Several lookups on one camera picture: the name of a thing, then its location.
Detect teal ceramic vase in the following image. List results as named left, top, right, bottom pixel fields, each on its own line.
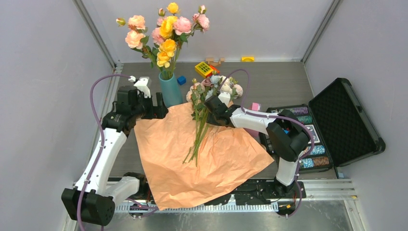
left=159, top=71, right=183, bottom=108

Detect paper flower bouquet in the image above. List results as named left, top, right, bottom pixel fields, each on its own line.
left=183, top=75, right=243, bottom=165

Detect peach wrapping paper sheet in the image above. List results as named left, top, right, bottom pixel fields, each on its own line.
left=134, top=103, right=273, bottom=210

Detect yellow rose stems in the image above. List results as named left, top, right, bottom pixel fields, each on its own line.
left=156, top=2, right=179, bottom=74

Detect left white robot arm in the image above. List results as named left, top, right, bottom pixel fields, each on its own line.
left=61, top=86, right=168, bottom=226

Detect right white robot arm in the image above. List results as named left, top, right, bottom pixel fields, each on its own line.
left=204, top=96, right=315, bottom=198

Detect small blue cube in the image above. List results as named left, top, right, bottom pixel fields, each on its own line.
left=177, top=76, right=187, bottom=85

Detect pink plastic box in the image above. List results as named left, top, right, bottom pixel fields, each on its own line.
left=245, top=103, right=261, bottom=138

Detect colourful toy block house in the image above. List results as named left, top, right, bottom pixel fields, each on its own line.
left=194, top=62, right=220, bottom=78

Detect wooden toy piece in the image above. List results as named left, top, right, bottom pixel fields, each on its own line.
left=205, top=57, right=225, bottom=66

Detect yellow toy block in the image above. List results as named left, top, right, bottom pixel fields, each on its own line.
left=241, top=56, right=255, bottom=62

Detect pink peach rose stems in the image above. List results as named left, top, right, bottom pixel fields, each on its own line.
left=116, top=2, right=210, bottom=80

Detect black poker chip case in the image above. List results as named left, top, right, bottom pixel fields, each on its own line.
left=259, top=77, right=386, bottom=174

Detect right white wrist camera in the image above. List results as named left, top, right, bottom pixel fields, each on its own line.
left=218, top=92, right=231, bottom=107

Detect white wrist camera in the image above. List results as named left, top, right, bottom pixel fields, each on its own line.
left=128, top=76, right=152, bottom=98
left=218, top=92, right=231, bottom=107

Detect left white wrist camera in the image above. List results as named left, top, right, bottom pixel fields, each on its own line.
left=128, top=76, right=152, bottom=98

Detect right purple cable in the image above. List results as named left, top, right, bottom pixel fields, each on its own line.
left=218, top=69, right=315, bottom=218

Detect purple cable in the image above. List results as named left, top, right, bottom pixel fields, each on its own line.
left=218, top=69, right=315, bottom=218
left=76, top=74, right=158, bottom=231

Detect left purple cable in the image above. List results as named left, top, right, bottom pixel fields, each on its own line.
left=76, top=74, right=158, bottom=231

